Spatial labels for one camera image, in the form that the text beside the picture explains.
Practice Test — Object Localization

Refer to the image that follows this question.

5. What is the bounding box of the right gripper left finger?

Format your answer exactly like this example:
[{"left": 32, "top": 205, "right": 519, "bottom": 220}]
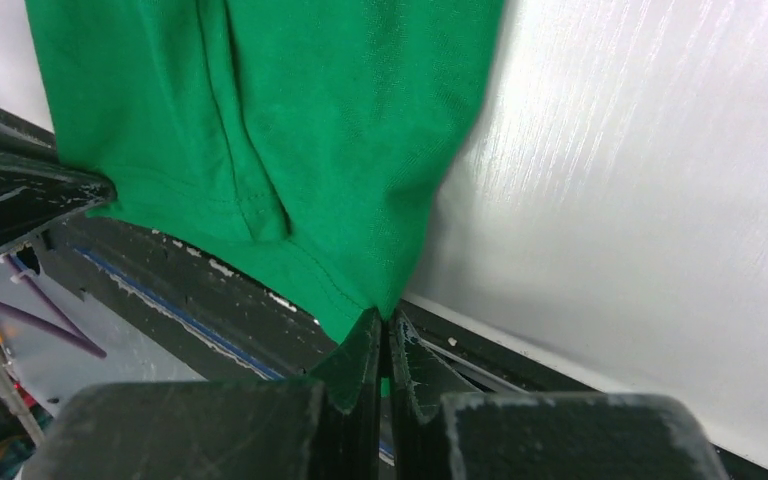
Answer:
[{"left": 22, "top": 310, "right": 382, "bottom": 479}]

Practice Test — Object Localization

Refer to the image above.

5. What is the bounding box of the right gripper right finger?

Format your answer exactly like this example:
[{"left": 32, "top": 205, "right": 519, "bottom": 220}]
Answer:
[{"left": 389, "top": 314, "right": 728, "bottom": 479}]

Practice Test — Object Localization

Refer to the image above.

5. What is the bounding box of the green t shirt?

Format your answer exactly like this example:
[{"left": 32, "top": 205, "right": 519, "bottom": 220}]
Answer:
[{"left": 26, "top": 1, "right": 504, "bottom": 341}]

